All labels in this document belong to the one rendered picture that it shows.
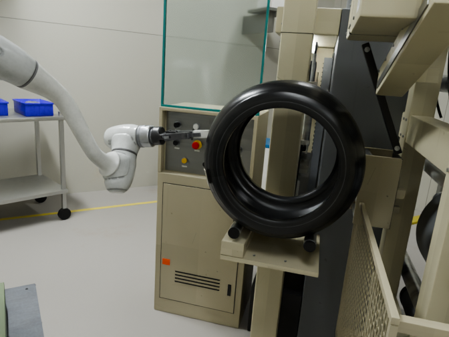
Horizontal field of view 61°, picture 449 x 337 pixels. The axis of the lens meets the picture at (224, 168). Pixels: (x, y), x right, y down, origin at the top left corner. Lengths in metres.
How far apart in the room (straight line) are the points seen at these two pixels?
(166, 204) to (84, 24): 2.72
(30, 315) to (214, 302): 1.20
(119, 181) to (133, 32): 3.27
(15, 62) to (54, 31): 3.18
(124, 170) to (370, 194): 0.99
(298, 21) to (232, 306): 1.59
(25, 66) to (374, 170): 1.30
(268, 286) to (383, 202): 0.68
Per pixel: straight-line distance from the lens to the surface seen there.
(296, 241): 1.68
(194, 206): 2.17
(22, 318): 1.50
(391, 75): 1.38
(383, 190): 1.67
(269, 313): 2.02
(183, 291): 2.43
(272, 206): 1.65
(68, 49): 4.46
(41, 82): 1.33
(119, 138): 1.56
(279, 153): 1.70
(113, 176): 1.50
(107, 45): 4.54
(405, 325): 0.98
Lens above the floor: 1.49
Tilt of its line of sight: 15 degrees down
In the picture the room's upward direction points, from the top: 4 degrees clockwise
